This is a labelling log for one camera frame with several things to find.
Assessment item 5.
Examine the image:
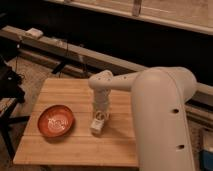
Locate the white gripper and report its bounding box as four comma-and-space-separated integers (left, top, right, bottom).
93, 89, 110, 121

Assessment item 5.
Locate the small white bottle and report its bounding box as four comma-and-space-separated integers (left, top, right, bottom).
90, 113, 105, 134

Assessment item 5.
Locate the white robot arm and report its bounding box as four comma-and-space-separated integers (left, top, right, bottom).
88, 67, 197, 171

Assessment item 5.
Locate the orange ceramic bowl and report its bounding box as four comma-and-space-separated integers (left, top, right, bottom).
37, 105, 75, 138

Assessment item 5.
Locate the black stand at left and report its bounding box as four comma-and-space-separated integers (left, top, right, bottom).
0, 56, 29, 159

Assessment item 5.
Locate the white box on beam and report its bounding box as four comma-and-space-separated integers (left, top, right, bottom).
25, 28, 43, 39

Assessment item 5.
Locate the blue box at right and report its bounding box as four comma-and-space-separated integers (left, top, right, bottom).
201, 149, 213, 171

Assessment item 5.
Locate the long wooden beam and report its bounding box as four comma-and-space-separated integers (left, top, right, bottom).
0, 25, 213, 108

